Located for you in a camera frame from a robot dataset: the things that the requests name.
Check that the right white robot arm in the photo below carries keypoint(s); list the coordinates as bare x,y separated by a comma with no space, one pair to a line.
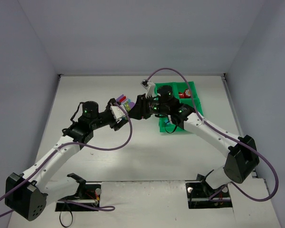
240,161

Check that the teal printed purple lego stack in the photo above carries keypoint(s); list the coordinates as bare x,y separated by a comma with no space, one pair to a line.
128,104

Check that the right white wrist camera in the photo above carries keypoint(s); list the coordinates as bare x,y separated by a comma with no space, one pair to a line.
149,87

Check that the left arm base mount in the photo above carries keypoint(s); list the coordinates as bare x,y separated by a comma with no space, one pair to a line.
90,197

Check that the purple lego with red brick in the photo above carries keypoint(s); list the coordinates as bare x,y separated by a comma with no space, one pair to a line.
122,99

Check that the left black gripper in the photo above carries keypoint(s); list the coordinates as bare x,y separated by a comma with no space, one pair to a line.
111,113

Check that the red white printed lego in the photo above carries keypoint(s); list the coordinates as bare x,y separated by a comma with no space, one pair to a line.
186,94

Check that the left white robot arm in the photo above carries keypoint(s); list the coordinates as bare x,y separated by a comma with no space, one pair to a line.
28,193

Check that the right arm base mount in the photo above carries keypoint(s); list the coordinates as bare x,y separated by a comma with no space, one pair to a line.
199,197

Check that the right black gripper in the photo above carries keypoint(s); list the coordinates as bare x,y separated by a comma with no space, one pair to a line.
141,107

